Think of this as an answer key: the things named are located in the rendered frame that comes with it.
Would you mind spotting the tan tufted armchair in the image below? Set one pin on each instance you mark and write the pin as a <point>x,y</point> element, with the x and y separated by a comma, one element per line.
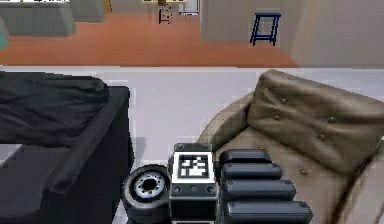
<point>300,140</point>

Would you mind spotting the grey-green sofa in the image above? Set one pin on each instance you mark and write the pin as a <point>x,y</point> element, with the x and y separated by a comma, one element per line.
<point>36,18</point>

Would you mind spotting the blue stool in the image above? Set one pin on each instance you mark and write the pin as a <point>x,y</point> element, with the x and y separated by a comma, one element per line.
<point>265,28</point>

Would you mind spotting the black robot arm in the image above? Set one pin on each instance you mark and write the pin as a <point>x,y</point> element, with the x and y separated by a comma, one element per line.
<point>253,190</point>

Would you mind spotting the dark wooden chair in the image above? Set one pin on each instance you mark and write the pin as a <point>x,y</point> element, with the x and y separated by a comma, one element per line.
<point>164,14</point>

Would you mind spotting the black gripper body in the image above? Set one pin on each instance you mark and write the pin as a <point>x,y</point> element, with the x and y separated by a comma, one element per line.
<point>146,188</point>

